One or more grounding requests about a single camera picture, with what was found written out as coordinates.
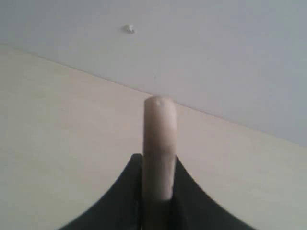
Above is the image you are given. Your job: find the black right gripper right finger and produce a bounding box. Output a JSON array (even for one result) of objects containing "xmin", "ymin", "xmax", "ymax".
[{"xmin": 168, "ymin": 159, "xmax": 254, "ymax": 230}]

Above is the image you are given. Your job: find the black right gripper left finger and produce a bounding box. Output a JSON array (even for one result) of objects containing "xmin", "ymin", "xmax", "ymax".
[{"xmin": 61, "ymin": 154, "xmax": 142, "ymax": 230}]

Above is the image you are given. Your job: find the wide white bristle paintbrush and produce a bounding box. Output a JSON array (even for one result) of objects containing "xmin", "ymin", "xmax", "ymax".
[{"xmin": 142, "ymin": 95, "xmax": 177, "ymax": 230}]

